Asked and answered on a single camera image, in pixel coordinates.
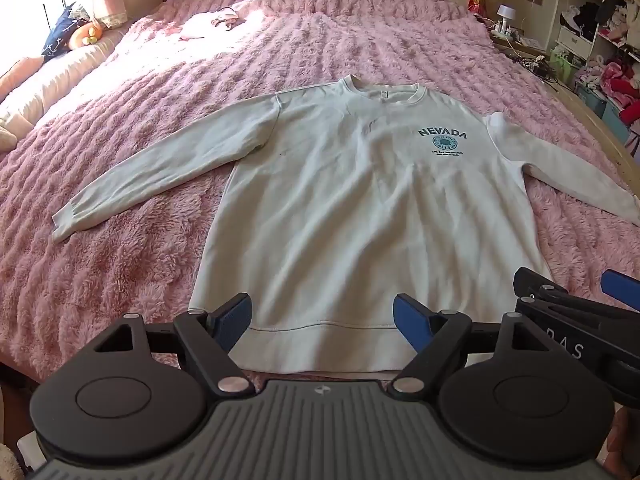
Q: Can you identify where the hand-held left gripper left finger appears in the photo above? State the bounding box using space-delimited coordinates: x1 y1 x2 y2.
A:
94 292 256 399

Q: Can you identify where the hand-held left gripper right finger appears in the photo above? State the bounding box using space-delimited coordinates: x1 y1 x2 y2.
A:
392 292 550 399

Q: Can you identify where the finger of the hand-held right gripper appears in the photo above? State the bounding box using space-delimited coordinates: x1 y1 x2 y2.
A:
513 267 640 330
600 269 640 299

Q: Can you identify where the white printed sweatshirt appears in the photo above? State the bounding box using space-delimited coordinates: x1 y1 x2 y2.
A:
52 74 640 377

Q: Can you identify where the pink fluffy blanket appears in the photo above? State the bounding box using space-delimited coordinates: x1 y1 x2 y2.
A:
0 0 640 411

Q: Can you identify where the green storage bin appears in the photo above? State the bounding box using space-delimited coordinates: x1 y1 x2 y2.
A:
552 47 584 84

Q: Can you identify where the white open shelf unit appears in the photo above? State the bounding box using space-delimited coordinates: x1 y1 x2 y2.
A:
551 0 640 153

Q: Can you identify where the cream bolster bedding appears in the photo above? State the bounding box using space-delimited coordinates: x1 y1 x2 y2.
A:
0 26 127 128

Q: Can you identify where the small white cloth on bed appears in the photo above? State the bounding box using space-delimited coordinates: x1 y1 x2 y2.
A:
179 5 247 42

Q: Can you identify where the orange plush toy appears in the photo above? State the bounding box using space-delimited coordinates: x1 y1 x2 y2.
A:
67 21 107 52

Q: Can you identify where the peach cushion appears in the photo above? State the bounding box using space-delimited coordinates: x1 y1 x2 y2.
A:
0 56 47 95

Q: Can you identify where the navy floral pillow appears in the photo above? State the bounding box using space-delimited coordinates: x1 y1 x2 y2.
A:
41 1 94 57

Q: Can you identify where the tangle of cables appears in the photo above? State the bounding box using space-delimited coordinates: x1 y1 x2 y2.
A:
519 54 559 82

